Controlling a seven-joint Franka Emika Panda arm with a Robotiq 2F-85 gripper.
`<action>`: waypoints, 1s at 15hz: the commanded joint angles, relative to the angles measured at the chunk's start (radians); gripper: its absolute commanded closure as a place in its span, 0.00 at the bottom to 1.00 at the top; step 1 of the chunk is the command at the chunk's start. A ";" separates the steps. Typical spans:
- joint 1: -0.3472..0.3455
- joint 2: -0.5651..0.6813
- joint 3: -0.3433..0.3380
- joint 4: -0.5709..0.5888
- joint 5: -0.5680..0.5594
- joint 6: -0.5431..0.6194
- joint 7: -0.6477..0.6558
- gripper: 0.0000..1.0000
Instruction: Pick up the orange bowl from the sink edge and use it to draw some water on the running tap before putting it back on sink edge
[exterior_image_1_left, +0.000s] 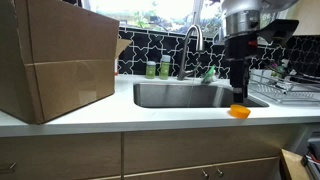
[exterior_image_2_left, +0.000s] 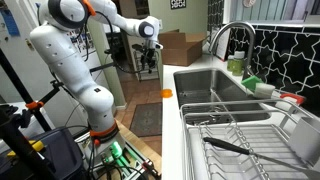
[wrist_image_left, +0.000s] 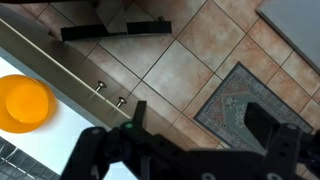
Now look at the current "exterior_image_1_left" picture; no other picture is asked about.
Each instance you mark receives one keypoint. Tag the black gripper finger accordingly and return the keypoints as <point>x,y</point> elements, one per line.
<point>245,91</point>
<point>238,94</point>

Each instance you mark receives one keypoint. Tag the short green soap bottle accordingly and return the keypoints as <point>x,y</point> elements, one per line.
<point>150,69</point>

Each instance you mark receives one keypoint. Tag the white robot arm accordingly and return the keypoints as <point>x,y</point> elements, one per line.
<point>240,30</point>

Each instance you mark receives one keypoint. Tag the stainless steel sink basin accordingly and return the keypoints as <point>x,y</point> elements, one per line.
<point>158,95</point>

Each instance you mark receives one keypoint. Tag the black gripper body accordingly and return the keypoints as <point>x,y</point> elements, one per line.
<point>238,50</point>

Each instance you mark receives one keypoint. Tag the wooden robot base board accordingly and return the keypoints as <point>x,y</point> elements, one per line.
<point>290,166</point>

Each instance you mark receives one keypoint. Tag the large cardboard box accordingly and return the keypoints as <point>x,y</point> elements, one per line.
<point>54,58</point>

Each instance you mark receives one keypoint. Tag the tall green soap bottle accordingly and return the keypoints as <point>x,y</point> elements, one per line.
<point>164,67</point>

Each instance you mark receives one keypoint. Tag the wooden cabinet front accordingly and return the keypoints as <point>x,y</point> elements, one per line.
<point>231,153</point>

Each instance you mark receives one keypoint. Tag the metal dish drying rack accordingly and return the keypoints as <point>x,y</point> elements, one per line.
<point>290,90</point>

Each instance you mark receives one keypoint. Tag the orange bowl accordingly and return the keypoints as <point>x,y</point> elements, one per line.
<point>239,111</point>

